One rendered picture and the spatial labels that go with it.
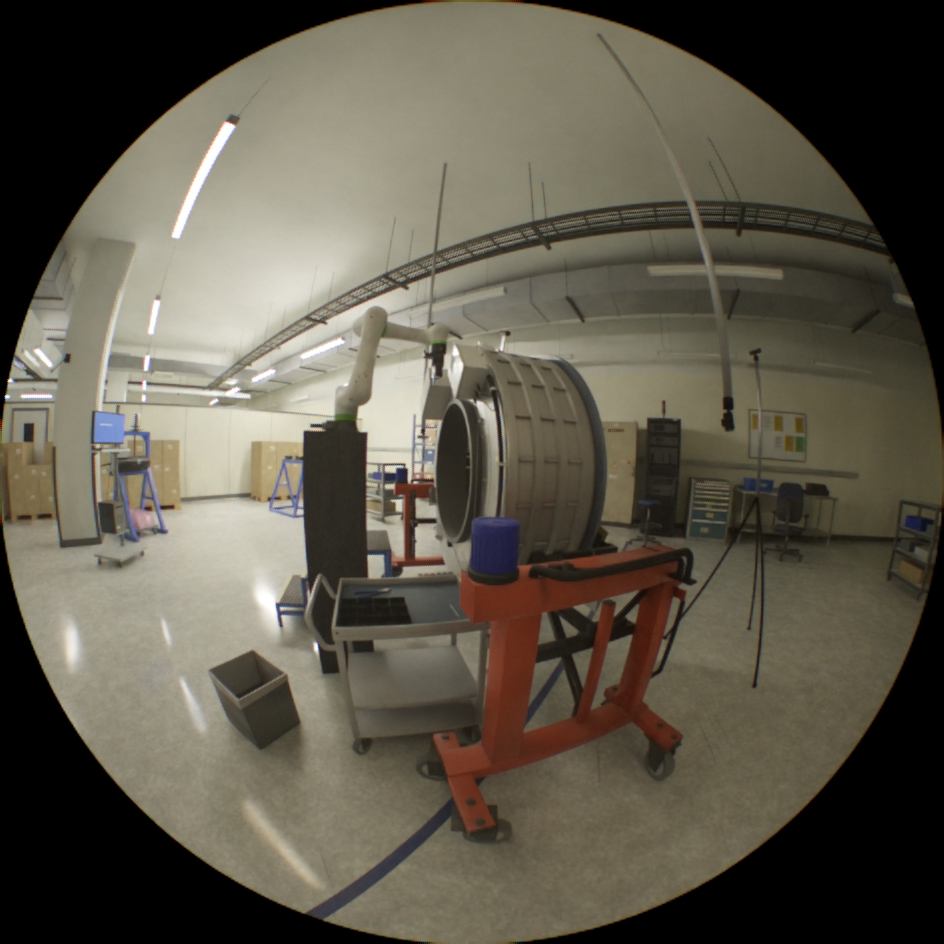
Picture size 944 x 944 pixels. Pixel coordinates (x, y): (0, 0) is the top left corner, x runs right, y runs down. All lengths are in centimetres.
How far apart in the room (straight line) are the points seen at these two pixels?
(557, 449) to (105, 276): 589
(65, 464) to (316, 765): 477
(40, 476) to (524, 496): 787
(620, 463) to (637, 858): 576
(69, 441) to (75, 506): 83
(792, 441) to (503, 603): 686
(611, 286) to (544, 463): 381
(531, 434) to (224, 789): 194
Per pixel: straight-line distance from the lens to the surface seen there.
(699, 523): 586
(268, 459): 803
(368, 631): 114
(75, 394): 544
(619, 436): 620
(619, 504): 623
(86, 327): 563
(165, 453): 751
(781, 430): 720
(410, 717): 157
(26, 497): 805
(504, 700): 101
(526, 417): 133
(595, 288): 488
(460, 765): 124
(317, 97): 351
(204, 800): 162
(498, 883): 132
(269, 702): 159
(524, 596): 82
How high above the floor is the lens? 127
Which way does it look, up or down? 3 degrees down
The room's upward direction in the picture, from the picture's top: 2 degrees clockwise
